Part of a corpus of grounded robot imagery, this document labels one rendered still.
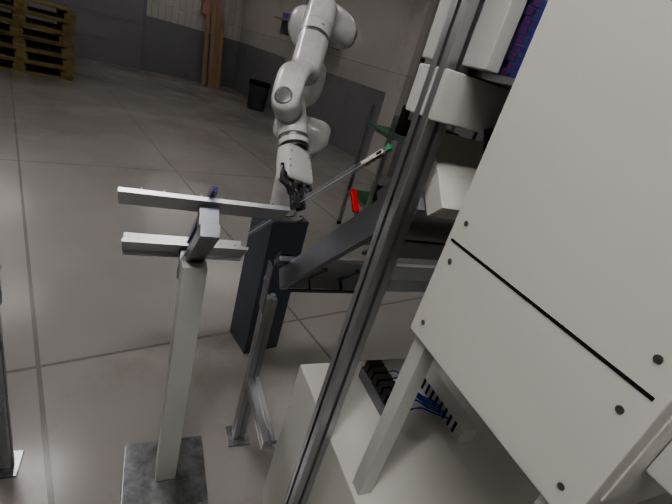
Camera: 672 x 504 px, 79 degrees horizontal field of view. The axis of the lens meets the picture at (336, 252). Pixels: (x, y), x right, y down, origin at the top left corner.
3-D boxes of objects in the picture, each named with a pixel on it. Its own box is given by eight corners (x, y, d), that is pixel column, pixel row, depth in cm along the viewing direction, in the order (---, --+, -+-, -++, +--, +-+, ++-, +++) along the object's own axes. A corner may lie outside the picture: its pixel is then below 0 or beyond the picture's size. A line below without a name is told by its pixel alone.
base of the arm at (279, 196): (252, 204, 180) (260, 163, 172) (289, 204, 191) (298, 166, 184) (272, 223, 167) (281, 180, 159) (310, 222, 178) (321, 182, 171)
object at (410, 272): (286, 279, 129) (286, 269, 130) (449, 285, 158) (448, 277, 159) (309, 265, 113) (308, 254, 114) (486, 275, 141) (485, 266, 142)
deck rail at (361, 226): (279, 288, 129) (278, 269, 130) (285, 288, 129) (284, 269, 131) (416, 209, 67) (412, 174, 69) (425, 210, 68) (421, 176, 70)
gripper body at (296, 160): (296, 156, 118) (298, 192, 116) (270, 144, 110) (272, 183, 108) (316, 147, 114) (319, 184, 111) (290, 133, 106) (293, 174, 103)
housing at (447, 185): (412, 224, 71) (404, 151, 75) (589, 244, 92) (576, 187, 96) (442, 207, 64) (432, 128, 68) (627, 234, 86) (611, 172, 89)
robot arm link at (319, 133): (278, 165, 176) (291, 109, 166) (320, 177, 178) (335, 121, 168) (274, 172, 165) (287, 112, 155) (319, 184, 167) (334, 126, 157)
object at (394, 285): (285, 288, 129) (284, 266, 131) (448, 293, 158) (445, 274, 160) (286, 287, 128) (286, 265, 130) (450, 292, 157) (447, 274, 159)
